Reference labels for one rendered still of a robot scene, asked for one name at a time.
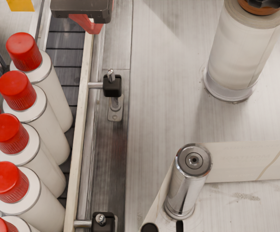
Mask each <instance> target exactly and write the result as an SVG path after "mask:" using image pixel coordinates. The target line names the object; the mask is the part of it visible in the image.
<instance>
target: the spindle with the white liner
mask: <svg viewBox="0 0 280 232"><path fill-rule="evenodd" d="M279 36H280V0H224V2H223V6H222V11H221V14H220V17H219V21H218V26H217V29H216V33H215V37H214V41H213V45H212V48H211V52H210V56H209V58H208V60H207V64H206V67H205V69H204V74H203V80H204V84H205V86H206V88H207V90H208V91H209V92H210V93H211V94H212V95H214V96H215V97H217V98H219V99H221V100H224V101H230V102H234V101H240V100H243V99H245V98H247V97H249V96H250V95H251V94H252V93H253V91H254V90H255V87H256V85H257V82H258V80H259V78H260V75H261V72H262V70H263V68H264V66H265V64H266V61H267V59H268V58H269V56H270V54H271V52H272V50H273V48H274V46H275V44H276V42H277V40H278V38H279Z"/></svg>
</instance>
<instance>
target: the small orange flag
mask: <svg viewBox="0 0 280 232"><path fill-rule="evenodd" d="M6 1H7V3H8V5H9V8H10V10H11V11H12V12H35V9H34V7H33V4H32V1H31V0H6Z"/></svg>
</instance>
